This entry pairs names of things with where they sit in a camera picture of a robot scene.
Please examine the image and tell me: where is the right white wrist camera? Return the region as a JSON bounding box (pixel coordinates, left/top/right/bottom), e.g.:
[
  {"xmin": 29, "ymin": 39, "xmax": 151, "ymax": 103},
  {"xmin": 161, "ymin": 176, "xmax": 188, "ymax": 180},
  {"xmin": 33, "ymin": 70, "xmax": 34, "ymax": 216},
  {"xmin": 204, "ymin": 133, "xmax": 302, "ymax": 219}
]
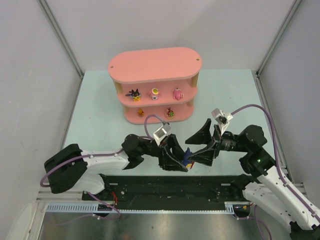
[{"xmin": 211, "ymin": 108, "xmax": 233, "ymax": 135}]

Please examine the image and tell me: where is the pink bear strawberry figurine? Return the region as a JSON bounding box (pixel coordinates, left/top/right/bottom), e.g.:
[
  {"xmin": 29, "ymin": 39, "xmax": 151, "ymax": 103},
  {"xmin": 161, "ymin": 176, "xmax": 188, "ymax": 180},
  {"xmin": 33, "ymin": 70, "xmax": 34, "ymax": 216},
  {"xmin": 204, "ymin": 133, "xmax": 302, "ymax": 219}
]
[{"xmin": 164, "ymin": 107, "xmax": 175, "ymax": 120}]

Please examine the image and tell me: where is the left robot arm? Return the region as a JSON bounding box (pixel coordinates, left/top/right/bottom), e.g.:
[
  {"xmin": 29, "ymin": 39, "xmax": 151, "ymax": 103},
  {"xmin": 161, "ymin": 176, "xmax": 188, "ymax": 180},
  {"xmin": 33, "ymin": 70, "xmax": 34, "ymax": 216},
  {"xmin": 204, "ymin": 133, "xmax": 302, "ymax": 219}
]
[{"xmin": 40, "ymin": 134, "xmax": 191, "ymax": 195}]

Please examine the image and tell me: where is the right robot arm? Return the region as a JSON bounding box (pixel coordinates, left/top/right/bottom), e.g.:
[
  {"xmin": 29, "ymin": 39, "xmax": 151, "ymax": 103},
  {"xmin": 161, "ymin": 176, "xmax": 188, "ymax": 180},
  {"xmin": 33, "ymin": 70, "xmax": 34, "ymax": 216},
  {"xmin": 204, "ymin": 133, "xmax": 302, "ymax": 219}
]
[{"xmin": 185, "ymin": 119, "xmax": 320, "ymax": 240}]

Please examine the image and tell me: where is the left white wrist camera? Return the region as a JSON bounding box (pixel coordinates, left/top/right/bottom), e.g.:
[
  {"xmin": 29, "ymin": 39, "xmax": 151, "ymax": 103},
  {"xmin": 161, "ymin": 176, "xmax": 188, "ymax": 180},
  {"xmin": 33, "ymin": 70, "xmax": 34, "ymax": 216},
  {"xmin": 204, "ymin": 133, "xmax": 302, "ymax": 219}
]
[{"xmin": 152, "ymin": 123, "xmax": 172, "ymax": 146}]

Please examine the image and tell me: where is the yellow mouse dragon-costume figurine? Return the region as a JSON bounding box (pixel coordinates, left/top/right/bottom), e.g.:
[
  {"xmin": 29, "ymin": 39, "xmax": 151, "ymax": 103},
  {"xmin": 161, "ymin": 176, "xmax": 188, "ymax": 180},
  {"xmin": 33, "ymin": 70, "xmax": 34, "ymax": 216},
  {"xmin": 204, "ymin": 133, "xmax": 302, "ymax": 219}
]
[{"xmin": 125, "ymin": 88, "xmax": 141, "ymax": 102}]

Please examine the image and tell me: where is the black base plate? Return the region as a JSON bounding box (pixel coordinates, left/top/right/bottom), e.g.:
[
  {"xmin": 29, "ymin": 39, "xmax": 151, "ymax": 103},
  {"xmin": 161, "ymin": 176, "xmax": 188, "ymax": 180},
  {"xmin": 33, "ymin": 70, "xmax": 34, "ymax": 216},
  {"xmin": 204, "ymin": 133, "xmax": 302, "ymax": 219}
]
[{"xmin": 94, "ymin": 174, "xmax": 255, "ymax": 202}]

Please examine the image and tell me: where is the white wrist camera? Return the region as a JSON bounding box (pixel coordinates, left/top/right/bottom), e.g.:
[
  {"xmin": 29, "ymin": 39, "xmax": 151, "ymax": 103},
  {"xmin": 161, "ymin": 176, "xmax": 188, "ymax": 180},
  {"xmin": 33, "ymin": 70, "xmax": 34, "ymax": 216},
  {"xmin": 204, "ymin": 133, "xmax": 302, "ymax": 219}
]
[
  {"xmin": 211, "ymin": 108, "xmax": 233, "ymax": 135},
  {"xmin": 152, "ymin": 123, "xmax": 172, "ymax": 146}
]

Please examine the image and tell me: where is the yellow mouse navy-hood figurine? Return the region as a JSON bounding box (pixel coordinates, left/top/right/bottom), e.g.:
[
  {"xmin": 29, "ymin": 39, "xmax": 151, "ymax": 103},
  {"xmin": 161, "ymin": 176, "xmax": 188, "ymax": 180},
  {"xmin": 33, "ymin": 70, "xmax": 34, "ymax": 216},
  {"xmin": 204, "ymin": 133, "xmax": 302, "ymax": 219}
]
[{"xmin": 182, "ymin": 147, "xmax": 195, "ymax": 170}]

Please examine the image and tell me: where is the pink three-tier shelf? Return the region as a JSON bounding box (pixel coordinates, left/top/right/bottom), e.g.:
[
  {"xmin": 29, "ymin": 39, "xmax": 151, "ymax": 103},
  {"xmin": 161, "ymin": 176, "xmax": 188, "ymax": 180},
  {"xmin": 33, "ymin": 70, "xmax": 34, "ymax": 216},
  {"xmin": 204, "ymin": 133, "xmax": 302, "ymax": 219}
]
[{"xmin": 108, "ymin": 47, "xmax": 203, "ymax": 125}]

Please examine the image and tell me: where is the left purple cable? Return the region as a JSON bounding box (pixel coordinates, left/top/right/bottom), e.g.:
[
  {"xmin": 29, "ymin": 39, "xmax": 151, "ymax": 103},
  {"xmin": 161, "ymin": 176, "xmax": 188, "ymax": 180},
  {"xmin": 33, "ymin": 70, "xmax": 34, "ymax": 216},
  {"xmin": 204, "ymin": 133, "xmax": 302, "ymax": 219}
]
[{"xmin": 40, "ymin": 114, "xmax": 168, "ymax": 221}]

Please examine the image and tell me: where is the yellow bear figurine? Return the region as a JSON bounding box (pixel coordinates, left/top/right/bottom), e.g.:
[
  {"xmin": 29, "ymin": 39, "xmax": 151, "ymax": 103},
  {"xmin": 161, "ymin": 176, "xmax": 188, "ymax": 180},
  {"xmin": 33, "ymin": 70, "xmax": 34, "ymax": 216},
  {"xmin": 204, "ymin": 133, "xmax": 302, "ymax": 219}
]
[{"xmin": 137, "ymin": 108, "xmax": 145, "ymax": 117}]

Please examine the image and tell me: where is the grey slotted cable duct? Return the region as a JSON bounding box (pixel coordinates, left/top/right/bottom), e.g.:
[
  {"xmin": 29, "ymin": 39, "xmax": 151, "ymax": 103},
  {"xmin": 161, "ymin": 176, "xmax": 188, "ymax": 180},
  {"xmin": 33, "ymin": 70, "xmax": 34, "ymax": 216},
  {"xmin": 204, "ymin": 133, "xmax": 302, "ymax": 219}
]
[{"xmin": 46, "ymin": 202, "xmax": 250, "ymax": 215}]

